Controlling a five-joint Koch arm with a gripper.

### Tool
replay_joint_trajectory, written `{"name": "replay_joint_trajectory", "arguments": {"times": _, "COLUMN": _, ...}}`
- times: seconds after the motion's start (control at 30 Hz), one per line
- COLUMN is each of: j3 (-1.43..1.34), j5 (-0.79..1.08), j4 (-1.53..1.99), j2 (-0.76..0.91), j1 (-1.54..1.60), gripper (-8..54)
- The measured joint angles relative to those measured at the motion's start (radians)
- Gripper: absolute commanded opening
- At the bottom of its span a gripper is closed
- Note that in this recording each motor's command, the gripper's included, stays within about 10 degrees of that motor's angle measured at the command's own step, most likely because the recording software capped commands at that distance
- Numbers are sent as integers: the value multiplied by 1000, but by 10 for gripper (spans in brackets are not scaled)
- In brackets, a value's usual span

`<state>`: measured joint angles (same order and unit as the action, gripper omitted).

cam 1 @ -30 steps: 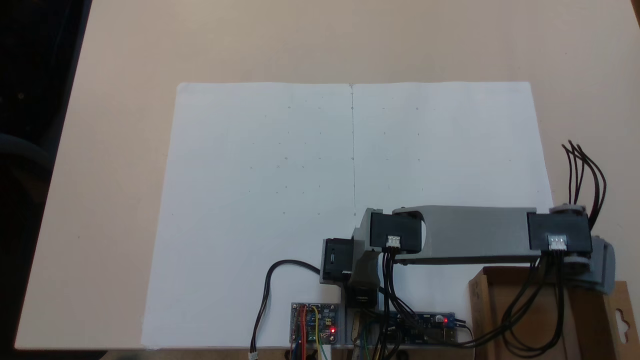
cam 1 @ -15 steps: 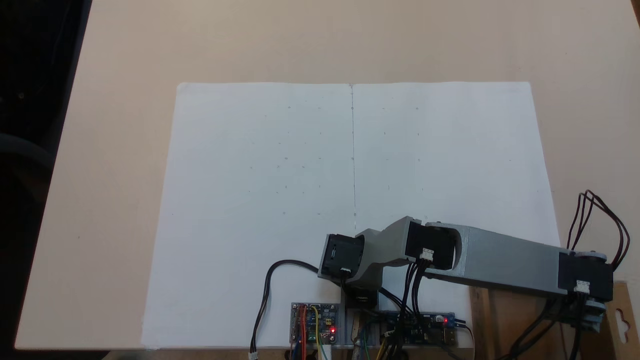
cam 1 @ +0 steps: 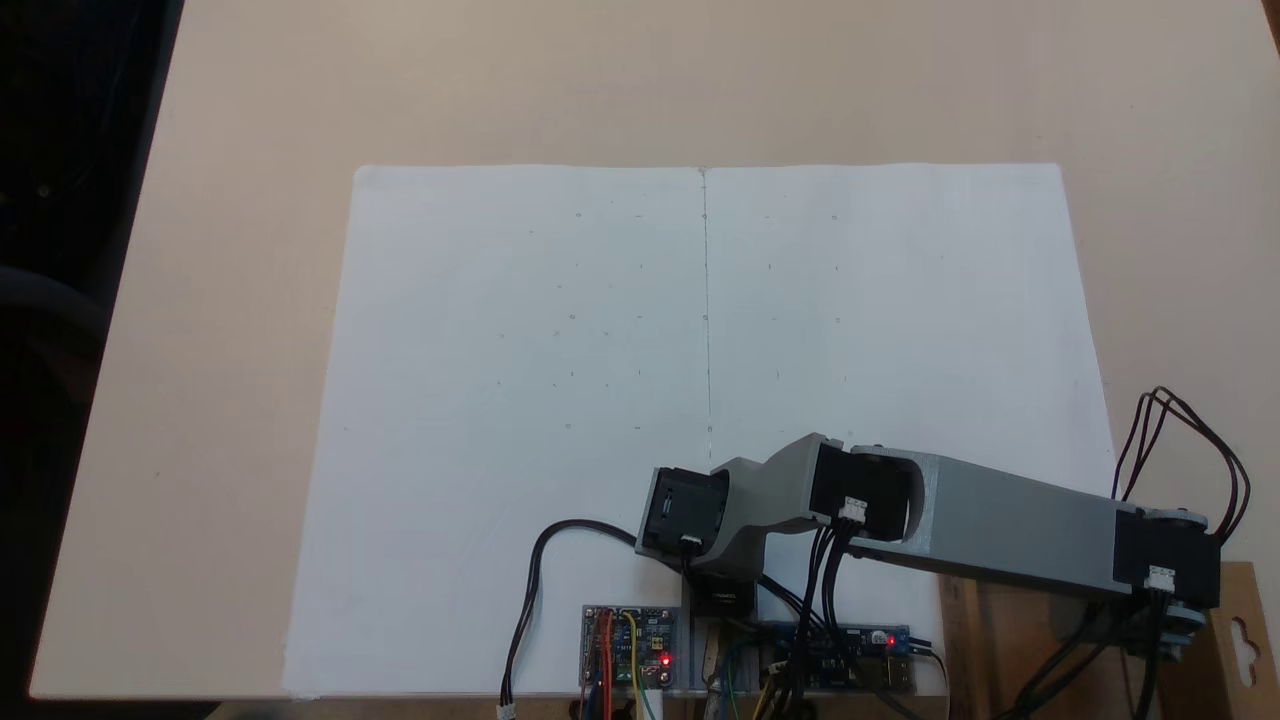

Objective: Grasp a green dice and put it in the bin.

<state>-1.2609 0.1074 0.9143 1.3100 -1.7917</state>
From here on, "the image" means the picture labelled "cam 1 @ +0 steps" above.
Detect black forearm cable loop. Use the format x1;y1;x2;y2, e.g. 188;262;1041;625
758;520;861;720

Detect coloured jumper wires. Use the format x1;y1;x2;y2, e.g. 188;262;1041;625
588;610;663;720

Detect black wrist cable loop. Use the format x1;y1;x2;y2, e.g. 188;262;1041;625
1112;386;1253;546

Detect long black connector cable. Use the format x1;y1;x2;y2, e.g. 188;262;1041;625
497;518;643;720

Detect brown cardboard box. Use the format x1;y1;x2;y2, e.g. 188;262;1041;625
937;560;1280;720

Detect blue circuit board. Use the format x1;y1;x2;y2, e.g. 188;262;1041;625
758;622;917;697

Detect circuit board with jumper wires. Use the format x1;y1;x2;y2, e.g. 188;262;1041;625
581;604;683;693

